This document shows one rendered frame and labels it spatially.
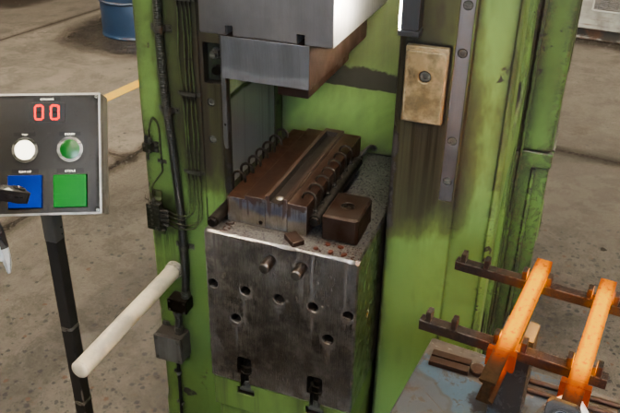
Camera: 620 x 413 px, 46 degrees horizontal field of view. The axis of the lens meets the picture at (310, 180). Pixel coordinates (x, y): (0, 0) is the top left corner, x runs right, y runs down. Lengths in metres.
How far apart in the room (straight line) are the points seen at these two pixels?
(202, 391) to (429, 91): 1.25
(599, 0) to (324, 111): 4.85
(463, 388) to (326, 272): 0.38
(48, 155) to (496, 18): 1.02
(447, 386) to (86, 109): 1.00
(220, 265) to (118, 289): 1.42
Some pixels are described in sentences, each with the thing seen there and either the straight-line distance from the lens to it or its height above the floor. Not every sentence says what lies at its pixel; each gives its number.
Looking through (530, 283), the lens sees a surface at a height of 1.02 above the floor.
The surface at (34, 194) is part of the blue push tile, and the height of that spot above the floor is 1.00.
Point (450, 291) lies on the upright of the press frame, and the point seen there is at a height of 0.74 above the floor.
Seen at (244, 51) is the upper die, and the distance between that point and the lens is 1.54.
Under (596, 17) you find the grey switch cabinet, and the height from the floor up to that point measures 0.21.
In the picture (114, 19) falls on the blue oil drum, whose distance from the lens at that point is 6.32.
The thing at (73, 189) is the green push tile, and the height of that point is 1.01.
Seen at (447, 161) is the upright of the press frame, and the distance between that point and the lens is 1.65.
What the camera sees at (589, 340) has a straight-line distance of 1.32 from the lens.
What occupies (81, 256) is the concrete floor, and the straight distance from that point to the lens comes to 3.37.
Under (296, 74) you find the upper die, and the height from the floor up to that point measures 1.30.
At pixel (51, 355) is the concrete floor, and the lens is 2.87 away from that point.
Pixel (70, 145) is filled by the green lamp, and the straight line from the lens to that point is 1.74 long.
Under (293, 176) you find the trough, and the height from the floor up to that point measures 0.99.
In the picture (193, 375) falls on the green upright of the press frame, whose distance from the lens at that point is 2.34.
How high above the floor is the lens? 1.81
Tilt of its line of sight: 28 degrees down
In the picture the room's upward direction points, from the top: 1 degrees clockwise
